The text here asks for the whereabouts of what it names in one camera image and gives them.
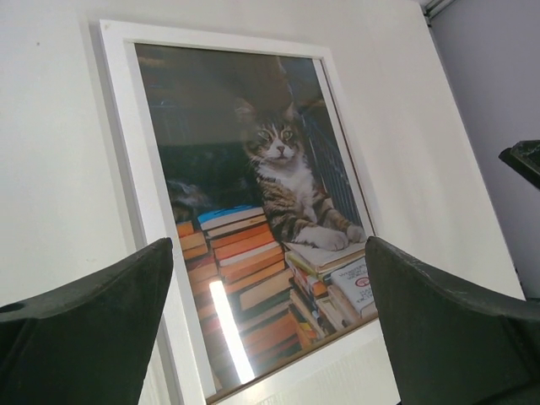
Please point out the right aluminium corner post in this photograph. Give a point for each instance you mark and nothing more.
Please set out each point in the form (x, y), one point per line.
(434, 8)

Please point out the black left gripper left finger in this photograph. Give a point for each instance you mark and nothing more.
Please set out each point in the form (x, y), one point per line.
(88, 341)

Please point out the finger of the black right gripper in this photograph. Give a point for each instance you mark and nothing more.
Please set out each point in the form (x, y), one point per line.
(523, 158)

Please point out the white wooden picture frame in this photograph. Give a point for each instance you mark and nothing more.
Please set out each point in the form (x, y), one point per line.
(352, 369)

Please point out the cat and books photo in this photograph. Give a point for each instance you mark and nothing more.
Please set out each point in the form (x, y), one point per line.
(269, 213)

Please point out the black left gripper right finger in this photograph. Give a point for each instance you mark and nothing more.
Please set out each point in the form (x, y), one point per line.
(451, 341)

